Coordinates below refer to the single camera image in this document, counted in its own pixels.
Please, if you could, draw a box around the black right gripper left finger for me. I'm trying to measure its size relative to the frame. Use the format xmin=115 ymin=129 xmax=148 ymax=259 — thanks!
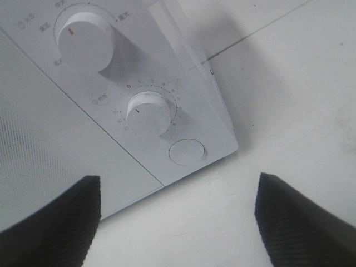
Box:
xmin=1 ymin=176 xmax=101 ymax=266

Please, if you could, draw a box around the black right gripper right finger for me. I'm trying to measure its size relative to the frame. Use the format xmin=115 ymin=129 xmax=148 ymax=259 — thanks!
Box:
xmin=254 ymin=173 xmax=355 ymax=266

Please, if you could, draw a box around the white microwave door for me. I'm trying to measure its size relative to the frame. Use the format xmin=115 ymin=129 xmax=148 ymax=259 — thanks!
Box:
xmin=1 ymin=34 xmax=162 ymax=229

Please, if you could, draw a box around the white round door button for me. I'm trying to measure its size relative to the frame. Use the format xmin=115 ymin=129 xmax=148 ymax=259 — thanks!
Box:
xmin=169 ymin=139 xmax=207 ymax=166

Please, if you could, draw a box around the white lower timer knob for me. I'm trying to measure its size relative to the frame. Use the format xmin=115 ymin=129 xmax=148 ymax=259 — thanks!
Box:
xmin=126 ymin=91 xmax=171 ymax=137

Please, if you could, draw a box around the white microwave oven body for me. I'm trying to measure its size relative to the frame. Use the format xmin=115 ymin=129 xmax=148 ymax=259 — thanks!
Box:
xmin=1 ymin=1 xmax=238 ymax=187

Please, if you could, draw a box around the white upper power knob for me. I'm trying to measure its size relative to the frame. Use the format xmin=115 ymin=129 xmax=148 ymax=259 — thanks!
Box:
xmin=57 ymin=12 xmax=116 ymax=73

